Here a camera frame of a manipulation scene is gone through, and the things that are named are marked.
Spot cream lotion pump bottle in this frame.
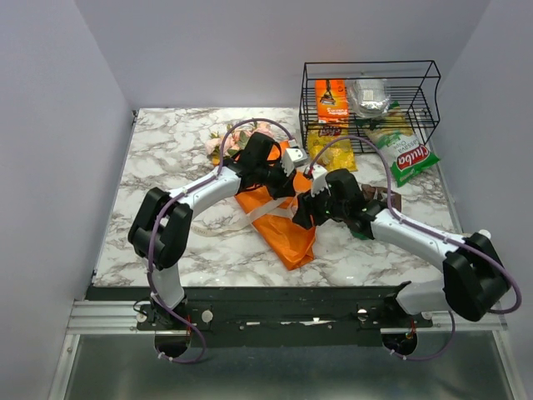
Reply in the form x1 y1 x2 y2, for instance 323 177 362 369
478 229 491 239

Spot orange wrapping paper sheet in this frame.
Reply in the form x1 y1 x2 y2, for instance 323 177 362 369
212 139 317 272

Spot cream printed ribbon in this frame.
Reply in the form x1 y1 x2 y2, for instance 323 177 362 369
191 197 296 238

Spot silver foil packet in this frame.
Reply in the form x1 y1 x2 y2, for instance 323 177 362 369
347 78 391 118

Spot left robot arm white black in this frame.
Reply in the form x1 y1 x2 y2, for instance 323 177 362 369
127 133 306 329

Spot green brown snack bag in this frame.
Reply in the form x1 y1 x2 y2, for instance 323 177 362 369
349 182 403 242

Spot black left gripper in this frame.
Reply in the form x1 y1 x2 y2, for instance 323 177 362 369
256 157 296 201

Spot orange razor package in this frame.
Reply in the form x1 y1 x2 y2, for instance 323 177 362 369
315 79 350 123

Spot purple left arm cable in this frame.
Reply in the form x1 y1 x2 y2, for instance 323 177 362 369
147 118 297 363

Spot yellow lays chip bag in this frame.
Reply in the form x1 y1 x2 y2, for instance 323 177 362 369
306 123 357 172

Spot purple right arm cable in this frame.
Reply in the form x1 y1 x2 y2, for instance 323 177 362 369
307 135 523 362

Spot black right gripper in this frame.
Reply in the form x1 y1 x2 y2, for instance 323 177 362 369
291 180 348 229

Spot pink fake flower bunch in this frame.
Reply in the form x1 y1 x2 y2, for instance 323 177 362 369
245 122 275 138

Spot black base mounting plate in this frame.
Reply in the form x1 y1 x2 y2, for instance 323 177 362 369
85 285 488 348

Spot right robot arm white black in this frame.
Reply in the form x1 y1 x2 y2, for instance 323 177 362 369
292 169 511 327

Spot aluminium frame rail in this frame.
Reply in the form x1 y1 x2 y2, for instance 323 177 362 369
50 301 527 399

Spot green white cassava chip bag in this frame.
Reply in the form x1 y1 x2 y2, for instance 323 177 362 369
366 102 440 187

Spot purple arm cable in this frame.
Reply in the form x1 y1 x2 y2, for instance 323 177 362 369
147 118 297 363
307 135 523 362

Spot black wire basket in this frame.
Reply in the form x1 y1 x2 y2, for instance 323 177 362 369
299 60 441 149

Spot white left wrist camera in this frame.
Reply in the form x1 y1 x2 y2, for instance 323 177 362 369
281 147 308 177

